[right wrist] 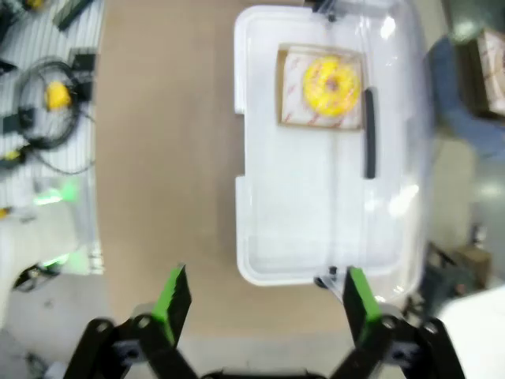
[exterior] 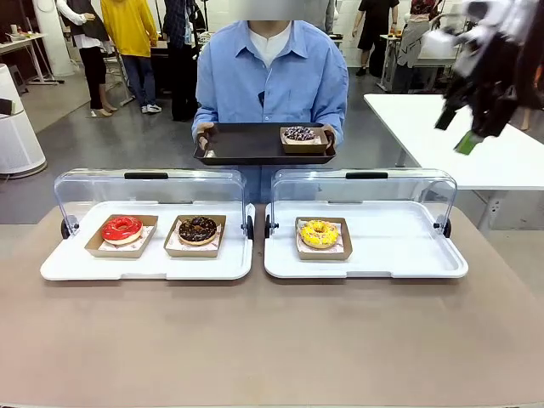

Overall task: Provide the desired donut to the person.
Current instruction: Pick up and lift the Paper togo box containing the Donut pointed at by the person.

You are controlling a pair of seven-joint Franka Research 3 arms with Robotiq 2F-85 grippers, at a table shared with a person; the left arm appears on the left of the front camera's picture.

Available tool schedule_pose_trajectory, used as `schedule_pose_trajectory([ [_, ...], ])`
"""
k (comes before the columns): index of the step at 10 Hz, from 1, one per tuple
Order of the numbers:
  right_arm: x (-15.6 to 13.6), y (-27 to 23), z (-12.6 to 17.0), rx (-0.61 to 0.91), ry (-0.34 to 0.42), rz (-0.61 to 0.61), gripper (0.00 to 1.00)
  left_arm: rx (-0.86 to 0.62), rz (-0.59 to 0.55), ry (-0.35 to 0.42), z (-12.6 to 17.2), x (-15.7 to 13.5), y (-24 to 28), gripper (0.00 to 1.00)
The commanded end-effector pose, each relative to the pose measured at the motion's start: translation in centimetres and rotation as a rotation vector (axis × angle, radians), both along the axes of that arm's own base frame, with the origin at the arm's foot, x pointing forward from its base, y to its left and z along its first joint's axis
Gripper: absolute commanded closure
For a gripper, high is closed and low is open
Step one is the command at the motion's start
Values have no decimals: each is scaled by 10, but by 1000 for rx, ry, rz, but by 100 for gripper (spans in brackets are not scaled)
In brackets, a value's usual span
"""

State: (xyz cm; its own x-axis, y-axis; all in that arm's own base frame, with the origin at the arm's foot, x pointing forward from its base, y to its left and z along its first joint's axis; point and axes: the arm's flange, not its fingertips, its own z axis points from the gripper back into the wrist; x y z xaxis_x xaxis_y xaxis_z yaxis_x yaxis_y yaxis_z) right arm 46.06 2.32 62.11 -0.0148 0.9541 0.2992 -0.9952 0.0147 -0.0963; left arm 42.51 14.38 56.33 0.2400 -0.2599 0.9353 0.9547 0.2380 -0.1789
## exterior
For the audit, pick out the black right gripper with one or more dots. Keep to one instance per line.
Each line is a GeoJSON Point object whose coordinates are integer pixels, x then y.
{"type": "Point", "coordinates": [489, 98]}

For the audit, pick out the purple sprinkled donut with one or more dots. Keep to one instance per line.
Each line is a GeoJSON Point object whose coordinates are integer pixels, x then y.
{"type": "Point", "coordinates": [299, 134]}

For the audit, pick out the yellow sprinkled donut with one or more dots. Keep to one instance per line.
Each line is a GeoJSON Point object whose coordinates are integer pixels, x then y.
{"type": "Point", "coordinates": [319, 236]}

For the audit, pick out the dark brown serving tray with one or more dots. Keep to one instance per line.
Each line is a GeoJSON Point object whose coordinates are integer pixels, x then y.
{"type": "Point", "coordinates": [242, 144]}

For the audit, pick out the person's right forearm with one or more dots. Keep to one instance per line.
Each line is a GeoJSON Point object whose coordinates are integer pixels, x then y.
{"type": "Point", "coordinates": [206, 112]}

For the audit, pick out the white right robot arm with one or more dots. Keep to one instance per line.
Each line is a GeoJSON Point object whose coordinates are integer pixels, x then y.
{"type": "Point", "coordinates": [480, 34]}

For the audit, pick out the person's left forearm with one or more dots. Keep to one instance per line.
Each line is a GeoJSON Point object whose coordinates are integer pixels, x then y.
{"type": "Point", "coordinates": [333, 110]}

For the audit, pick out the person in black shorts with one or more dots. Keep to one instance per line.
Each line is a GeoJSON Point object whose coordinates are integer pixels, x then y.
{"type": "Point", "coordinates": [374, 25]}

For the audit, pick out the printed paper donut liner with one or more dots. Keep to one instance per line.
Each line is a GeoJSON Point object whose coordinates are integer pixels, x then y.
{"type": "Point", "coordinates": [174, 242]}
{"type": "Point", "coordinates": [144, 238]}
{"type": "Point", "coordinates": [342, 244]}

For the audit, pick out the person in grey top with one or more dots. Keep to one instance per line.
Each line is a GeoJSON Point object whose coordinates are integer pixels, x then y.
{"type": "Point", "coordinates": [327, 15]}

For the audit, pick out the person in blue shirt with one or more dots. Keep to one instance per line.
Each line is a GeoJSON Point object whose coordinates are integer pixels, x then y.
{"type": "Point", "coordinates": [238, 72]}

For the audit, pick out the chocolate sprinkled donut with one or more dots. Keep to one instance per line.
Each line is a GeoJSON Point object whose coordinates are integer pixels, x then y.
{"type": "Point", "coordinates": [197, 230]}

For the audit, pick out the person in dark plaid shirt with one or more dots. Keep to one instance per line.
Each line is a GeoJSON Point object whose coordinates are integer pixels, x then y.
{"type": "Point", "coordinates": [183, 64]}

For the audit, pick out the person in yellow hoodie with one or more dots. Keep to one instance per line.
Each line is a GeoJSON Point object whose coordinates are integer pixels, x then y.
{"type": "Point", "coordinates": [129, 30]}

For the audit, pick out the red glazed donut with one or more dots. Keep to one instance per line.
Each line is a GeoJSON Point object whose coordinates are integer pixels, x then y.
{"type": "Point", "coordinates": [111, 231]}

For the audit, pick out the person's left hand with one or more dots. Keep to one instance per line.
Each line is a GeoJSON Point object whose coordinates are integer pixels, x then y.
{"type": "Point", "coordinates": [331, 136]}

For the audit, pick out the person's right hand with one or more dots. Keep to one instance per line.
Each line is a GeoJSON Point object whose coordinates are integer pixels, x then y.
{"type": "Point", "coordinates": [203, 138]}

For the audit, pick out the large white table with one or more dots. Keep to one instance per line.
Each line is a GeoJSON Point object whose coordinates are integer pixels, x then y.
{"type": "Point", "coordinates": [416, 127]}

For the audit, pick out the white work table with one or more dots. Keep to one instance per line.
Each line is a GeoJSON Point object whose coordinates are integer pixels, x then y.
{"type": "Point", "coordinates": [433, 61]}

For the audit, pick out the clear plastic tray lid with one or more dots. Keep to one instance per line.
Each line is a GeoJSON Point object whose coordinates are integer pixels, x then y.
{"type": "Point", "coordinates": [408, 187]}
{"type": "Point", "coordinates": [98, 187]}

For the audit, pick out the mannequin with grey shirt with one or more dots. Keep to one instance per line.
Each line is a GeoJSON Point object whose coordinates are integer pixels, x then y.
{"type": "Point", "coordinates": [412, 47]}

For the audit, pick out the black lid hinge knob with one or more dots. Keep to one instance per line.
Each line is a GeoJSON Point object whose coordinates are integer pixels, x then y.
{"type": "Point", "coordinates": [66, 228]}
{"type": "Point", "coordinates": [250, 228]}
{"type": "Point", "coordinates": [445, 227]}
{"type": "Point", "coordinates": [268, 227]}

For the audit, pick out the white display tray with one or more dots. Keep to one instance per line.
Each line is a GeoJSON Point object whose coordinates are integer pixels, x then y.
{"type": "Point", "coordinates": [191, 265]}
{"type": "Point", "coordinates": [382, 251]}

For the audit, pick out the white round column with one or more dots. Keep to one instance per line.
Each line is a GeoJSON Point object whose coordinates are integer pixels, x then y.
{"type": "Point", "coordinates": [53, 38]}

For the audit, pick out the white air purifier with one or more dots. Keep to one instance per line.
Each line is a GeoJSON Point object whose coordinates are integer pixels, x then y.
{"type": "Point", "coordinates": [17, 140]}

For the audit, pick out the white side desk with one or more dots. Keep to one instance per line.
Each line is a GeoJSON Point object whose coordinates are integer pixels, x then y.
{"type": "Point", "coordinates": [21, 42]}

